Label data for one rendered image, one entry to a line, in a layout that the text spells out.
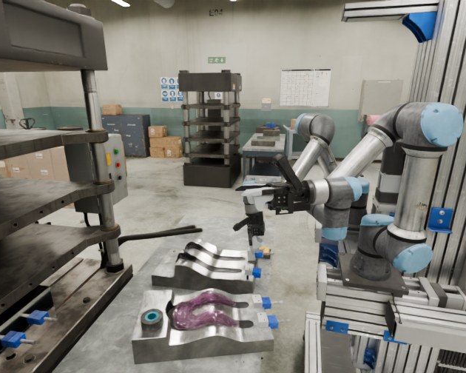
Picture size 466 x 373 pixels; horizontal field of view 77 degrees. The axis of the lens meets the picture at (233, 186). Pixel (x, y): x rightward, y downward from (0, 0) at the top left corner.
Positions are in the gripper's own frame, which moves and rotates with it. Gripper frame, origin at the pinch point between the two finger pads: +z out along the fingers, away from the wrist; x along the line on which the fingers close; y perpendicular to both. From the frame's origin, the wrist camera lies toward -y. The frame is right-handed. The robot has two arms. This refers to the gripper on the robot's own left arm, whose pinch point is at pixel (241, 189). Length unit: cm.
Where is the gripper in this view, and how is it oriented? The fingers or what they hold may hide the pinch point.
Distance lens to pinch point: 81.1
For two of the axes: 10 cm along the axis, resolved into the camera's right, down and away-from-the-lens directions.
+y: 0.3, 9.8, 1.8
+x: -2.0, -1.7, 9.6
